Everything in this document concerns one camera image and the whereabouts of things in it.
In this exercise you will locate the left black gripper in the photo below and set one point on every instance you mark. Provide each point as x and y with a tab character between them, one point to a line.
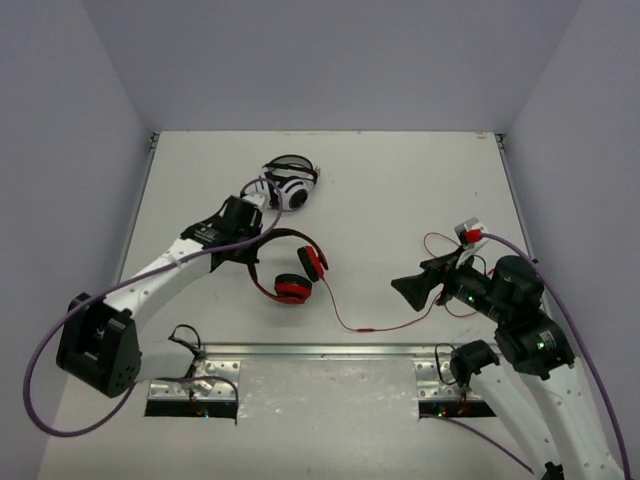
250	232

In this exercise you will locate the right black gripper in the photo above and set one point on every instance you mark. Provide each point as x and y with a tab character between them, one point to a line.
416	288

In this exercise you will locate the red black headphones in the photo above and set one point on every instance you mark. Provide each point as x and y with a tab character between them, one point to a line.
296	289

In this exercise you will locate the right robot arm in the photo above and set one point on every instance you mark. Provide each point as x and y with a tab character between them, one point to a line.
531	378

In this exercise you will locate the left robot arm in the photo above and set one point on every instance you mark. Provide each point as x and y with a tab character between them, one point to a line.
100	346

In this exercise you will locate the white black headphones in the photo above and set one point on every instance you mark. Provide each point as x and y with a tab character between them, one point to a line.
286	181

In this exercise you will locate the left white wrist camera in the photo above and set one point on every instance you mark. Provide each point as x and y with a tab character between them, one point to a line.
257	200

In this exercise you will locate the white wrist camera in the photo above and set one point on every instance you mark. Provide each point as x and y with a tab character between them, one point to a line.
470	234
257	200

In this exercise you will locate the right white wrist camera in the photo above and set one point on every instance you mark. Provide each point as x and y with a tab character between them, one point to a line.
470	234

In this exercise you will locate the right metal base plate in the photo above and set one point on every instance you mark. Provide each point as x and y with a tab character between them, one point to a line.
434	381

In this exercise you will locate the metal base plate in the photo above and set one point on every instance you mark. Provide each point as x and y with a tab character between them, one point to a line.
434	381
217	380

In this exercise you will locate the aluminium mounting rail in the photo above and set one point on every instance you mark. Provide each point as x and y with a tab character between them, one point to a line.
320	350

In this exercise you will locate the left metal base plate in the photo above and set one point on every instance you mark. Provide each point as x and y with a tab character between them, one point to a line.
217	380

